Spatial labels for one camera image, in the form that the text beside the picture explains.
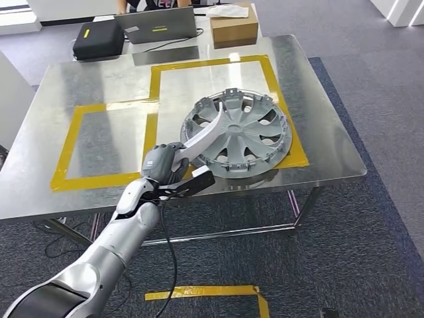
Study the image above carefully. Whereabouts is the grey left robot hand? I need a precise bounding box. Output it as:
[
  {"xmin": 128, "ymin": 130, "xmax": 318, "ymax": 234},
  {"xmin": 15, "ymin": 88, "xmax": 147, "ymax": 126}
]
[{"xmin": 142, "ymin": 142, "xmax": 190, "ymax": 187}]

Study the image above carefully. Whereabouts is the white curved plastic part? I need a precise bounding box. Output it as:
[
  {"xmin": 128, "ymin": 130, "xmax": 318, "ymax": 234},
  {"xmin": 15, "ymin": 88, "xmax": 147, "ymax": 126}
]
[{"xmin": 172, "ymin": 101, "xmax": 225, "ymax": 171}]

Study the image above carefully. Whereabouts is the yellow table tape outline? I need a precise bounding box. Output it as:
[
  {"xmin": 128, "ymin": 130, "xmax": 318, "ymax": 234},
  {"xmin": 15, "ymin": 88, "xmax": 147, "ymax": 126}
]
[{"xmin": 50, "ymin": 54, "xmax": 309, "ymax": 193}]

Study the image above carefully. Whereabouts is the grey plastic hubcap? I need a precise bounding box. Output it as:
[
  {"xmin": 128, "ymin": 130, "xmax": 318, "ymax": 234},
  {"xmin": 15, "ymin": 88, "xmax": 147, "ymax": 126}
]
[{"xmin": 180, "ymin": 87, "xmax": 293, "ymax": 180}]

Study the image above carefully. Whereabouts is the grey desk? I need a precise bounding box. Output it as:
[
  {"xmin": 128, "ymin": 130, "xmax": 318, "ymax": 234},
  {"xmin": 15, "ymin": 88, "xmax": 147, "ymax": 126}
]
[{"xmin": 93, "ymin": 3, "xmax": 263, "ymax": 56}]

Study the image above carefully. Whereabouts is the yellow floor tape square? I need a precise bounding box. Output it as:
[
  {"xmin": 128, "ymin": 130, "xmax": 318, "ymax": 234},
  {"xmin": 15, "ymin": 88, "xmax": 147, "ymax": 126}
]
[{"xmin": 145, "ymin": 285, "xmax": 271, "ymax": 318}]

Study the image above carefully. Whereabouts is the grey laptop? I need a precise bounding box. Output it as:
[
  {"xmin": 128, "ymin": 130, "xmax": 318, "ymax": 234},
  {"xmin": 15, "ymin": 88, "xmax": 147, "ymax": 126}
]
[{"xmin": 114, "ymin": 5, "xmax": 198, "ymax": 45}]

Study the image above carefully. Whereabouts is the black zip case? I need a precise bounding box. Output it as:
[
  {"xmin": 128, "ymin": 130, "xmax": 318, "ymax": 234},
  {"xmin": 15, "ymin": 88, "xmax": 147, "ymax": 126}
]
[{"xmin": 72, "ymin": 19, "xmax": 126, "ymax": 62}]

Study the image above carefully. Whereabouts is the person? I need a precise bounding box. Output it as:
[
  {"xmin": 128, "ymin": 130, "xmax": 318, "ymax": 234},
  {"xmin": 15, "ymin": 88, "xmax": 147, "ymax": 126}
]
[{"xmin": 115, "ymin": 0, "xmax": 193, "ymax": 14}]

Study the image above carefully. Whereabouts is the brown cardboard box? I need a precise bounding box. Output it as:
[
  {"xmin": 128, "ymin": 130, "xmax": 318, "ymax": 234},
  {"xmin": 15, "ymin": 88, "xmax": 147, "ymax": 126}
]
[{"xmin": 210, "ymin": 2, "xmax": 260, "ymax": 50}]

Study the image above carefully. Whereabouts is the white plastic bag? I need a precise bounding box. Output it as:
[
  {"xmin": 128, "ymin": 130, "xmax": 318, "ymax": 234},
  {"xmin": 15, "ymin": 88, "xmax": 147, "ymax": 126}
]
[{"xmin": 205, "ymin": 3, "xmax": 250, "ymax": 19}]

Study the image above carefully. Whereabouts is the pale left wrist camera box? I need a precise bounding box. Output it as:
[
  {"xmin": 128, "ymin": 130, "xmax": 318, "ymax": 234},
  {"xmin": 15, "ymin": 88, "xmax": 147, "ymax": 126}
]
[{"xmin": 185, "ymin": 165, "xmax": 217, "ymax": 197}]

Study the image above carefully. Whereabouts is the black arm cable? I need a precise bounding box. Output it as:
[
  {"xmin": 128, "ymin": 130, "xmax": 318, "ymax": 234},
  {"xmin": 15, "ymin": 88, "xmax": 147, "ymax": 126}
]
[{"xmin": 158, "ymin": 195, "xmax": 179, "ymax": 318}]

